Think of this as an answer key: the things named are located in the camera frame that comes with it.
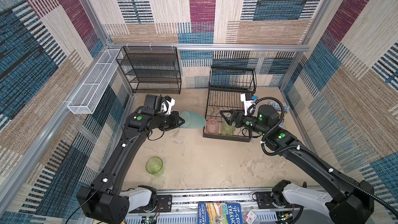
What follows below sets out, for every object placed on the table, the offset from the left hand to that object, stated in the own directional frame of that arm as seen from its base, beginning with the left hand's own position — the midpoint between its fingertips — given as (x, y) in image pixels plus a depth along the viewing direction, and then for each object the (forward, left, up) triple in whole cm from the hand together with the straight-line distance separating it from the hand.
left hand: (185, 121), depth 73 cm
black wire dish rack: (+47, -28, -21) cm, 59 cm away
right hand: (+2, -19, +3) cm, 20 cm away
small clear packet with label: (-35, -28, -24) cm, 50 cm away
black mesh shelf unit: (+50, +27, -8) cm, 57 cm away
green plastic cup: (-11, +18, -24) cm, 32 cm away
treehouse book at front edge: (-33, -15, -23) cm, 43 cm away
